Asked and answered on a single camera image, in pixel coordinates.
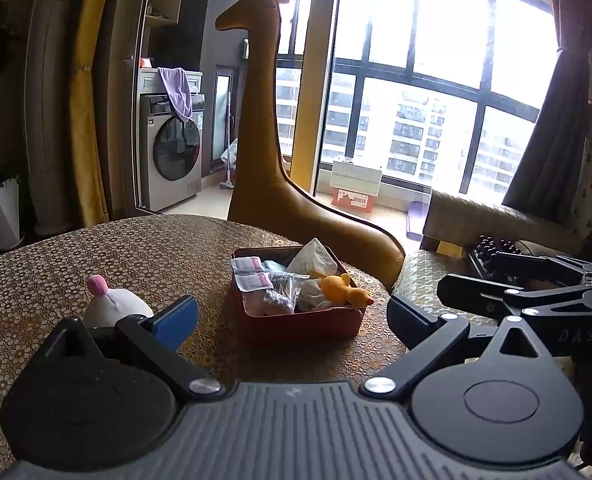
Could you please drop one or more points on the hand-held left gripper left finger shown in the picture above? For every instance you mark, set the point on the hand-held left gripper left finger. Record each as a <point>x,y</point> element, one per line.
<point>176,322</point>

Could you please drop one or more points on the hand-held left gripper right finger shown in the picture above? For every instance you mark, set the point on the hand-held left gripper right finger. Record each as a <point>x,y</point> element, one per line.
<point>408,320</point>

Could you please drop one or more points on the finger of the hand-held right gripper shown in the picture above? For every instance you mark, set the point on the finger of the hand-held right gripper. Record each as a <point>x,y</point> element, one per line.
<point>475,290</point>
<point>540,270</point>

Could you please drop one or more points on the pink white sachet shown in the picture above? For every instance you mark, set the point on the pink white sachet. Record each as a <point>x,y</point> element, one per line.
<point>246,265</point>
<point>253,282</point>

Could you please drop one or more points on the red metal tin box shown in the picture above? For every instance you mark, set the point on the red metal tin box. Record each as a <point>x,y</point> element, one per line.
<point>301,327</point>

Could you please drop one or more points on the clear plastic bag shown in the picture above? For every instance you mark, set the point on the clear plastic bag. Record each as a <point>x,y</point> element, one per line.
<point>281,287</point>

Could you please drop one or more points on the white mesh bag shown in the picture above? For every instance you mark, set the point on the white mesh bag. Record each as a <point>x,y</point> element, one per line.
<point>313,257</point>

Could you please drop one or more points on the black keyboard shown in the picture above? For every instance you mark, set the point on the black keyboard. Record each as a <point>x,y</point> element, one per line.
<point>483,255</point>

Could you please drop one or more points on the patterned sofa cover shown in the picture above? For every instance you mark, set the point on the patterned sofa cover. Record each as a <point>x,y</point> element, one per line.
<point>420,275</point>

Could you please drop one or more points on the white plush with pink tip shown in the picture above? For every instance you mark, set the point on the white plush with pink tip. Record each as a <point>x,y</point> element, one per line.
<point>111,305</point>

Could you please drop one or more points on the beige upholstered chair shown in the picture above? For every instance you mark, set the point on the beige upholstered chair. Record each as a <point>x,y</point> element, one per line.
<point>485,220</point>

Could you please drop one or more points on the gold patterned tablecloth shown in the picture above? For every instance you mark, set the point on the gold patterned tablecloth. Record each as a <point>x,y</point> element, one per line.
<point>126,255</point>

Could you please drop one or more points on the red cardboard box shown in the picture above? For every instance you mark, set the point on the red cardboard box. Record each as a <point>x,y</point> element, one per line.
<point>353,202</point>

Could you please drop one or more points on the dark curtain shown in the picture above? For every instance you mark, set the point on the dark curtain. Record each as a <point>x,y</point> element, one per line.
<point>555,135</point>

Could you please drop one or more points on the red and white box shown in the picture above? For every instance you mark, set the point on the red and white box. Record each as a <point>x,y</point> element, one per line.
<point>355,177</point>

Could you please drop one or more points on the brown leather giraffe chair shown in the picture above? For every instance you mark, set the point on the brown leather giraffe chair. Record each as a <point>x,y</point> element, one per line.
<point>261,185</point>

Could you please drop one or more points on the white washing machine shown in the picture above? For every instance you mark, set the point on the white washing machine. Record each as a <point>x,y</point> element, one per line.
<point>168,160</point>

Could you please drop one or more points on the white stick mop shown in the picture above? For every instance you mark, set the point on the white stick mop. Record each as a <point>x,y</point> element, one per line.
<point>230,135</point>

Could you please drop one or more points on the yellow curtain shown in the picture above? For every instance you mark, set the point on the yellow curtain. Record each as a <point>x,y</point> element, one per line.
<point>86,135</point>

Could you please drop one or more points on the purple cloth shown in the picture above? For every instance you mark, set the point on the purple cloth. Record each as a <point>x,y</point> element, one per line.
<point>176,90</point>

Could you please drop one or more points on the black framed window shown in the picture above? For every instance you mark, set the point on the black framed window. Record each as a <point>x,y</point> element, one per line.
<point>425,35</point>

